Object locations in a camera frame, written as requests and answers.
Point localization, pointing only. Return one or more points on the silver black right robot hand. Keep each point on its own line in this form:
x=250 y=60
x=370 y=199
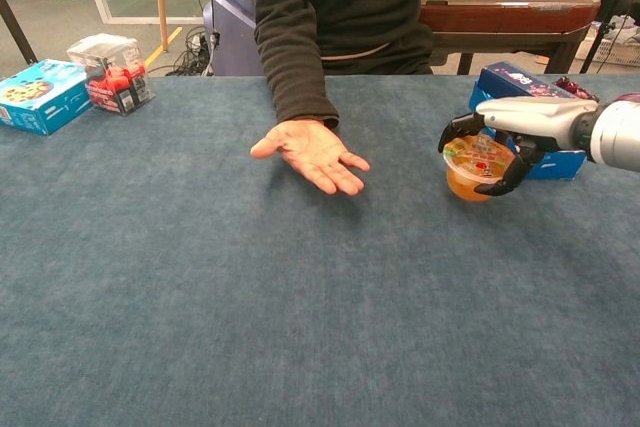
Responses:
x=530 y=114

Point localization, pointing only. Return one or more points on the person's bare hand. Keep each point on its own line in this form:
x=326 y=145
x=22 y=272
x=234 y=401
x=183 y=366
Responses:
x=310 y=152

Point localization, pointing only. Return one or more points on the round orange snack cup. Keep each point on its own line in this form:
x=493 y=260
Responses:
x=472 y=172

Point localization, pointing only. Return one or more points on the person's black sleeved forearm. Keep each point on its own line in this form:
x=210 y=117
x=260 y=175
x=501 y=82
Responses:
x=300 y=82

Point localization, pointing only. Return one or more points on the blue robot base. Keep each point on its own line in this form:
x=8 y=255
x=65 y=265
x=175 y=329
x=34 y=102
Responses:
x=232 y=32

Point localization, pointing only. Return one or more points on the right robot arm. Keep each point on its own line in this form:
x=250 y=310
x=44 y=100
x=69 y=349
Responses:
x=617 y=134

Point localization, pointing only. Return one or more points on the dark blue slim box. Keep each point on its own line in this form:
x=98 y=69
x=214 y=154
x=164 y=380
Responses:
x=515 y=82

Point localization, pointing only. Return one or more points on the dark red grape bunch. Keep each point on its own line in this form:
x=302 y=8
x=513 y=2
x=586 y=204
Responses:
x=575 y=87

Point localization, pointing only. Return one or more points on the blue white snack box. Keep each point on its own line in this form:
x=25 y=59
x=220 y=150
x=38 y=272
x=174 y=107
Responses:
x=560 y=164

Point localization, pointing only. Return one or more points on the white plastic basket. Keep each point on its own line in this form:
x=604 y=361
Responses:
x=612 y=47

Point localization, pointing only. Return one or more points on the brown wooden game table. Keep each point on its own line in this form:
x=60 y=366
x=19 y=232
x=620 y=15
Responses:
x=500 y=12

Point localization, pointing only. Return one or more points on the black tripod stand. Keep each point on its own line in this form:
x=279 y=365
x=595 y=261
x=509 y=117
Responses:
x=607 y=22

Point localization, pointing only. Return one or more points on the blue table cloth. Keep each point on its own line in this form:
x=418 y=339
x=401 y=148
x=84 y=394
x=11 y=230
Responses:
x=250 y=297

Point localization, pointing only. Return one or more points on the clear box with red packs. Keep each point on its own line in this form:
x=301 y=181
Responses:
x=112 y=77

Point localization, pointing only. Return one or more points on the light blue cookie box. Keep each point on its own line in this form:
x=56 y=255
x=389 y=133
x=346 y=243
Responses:
x=40 y=97

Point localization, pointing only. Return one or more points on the black slanted table leg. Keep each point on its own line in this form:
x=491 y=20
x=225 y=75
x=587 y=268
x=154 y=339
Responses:
x=17 y=29

